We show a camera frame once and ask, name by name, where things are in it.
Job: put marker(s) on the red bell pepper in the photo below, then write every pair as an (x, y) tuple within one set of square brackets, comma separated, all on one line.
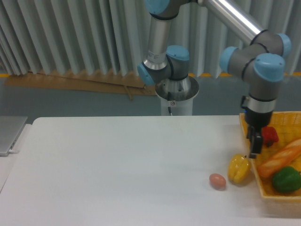
[(269, 135)]

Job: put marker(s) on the silver laptop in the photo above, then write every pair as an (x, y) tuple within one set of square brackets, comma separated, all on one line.
[(10, 130)]

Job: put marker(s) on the brown cardboard sheet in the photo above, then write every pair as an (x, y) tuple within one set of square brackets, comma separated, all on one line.
[(109, 83)]

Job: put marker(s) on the yellow woven basket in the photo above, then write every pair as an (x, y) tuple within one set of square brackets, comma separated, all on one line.
[(288, 128)]

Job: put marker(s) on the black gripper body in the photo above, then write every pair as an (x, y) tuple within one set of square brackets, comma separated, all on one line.
[(257, 113)]

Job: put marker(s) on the brown egg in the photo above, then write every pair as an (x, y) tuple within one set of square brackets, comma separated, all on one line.
[(217, 181)]

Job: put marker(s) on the orange baguette bread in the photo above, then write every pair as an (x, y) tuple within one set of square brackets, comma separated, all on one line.
[(280, 159)]

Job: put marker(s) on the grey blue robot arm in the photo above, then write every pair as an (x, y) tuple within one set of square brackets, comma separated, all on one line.
[(261, 64)]

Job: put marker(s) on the yellow bell pepper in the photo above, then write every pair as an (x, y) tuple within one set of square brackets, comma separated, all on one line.
[(238, 169)]

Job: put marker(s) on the green bell pepper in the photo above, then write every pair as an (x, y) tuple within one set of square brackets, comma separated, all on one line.
[(287, 180)]

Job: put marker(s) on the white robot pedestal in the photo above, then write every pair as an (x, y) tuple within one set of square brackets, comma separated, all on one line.
[(176, 97)]

